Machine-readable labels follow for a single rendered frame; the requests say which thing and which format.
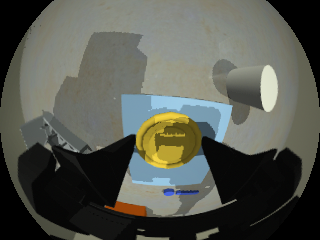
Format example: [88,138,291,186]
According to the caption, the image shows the light blue flat mat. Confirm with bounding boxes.
[121,93,233,187]

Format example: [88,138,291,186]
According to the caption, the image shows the yellow plate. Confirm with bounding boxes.
[136,112,201,168]

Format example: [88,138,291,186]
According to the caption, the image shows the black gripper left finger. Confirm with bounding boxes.
[51,135,136,208]

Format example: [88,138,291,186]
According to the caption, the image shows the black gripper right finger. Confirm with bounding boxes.
[201,136,277,204]

